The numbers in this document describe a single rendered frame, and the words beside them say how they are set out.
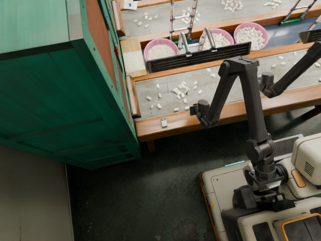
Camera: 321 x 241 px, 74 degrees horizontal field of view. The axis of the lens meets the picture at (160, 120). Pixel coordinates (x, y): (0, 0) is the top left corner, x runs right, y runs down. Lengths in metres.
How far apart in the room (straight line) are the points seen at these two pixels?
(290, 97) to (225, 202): 0.95
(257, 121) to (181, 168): 1.34
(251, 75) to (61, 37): 0.68
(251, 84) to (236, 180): 1.20
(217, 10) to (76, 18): 1.64
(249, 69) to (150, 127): 0.79
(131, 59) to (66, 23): 1.17
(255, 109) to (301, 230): 0.77
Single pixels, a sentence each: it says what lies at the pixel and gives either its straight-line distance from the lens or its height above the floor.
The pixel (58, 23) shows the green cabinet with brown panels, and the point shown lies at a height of 1.79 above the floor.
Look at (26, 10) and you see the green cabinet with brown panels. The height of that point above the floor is 1.79.
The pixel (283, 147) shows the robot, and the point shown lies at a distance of 1.30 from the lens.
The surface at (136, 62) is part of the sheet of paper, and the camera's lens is 1.65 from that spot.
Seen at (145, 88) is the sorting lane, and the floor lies 0.74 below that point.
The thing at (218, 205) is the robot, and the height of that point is 0.28.
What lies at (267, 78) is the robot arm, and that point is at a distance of 1.45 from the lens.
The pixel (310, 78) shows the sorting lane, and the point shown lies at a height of 0.74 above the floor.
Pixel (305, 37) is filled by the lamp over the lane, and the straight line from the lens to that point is 1.64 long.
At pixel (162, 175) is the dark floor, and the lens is 2.16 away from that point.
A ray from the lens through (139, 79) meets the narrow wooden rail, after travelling 1.60.
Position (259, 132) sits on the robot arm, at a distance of 0.96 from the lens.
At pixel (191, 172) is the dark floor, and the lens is 2.18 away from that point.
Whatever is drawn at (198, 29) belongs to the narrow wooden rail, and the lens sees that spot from 1.86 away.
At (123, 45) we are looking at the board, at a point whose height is 0.78.
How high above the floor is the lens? 2.15
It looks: 72 degrees down
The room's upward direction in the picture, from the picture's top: 1 degrees counter-clockwise
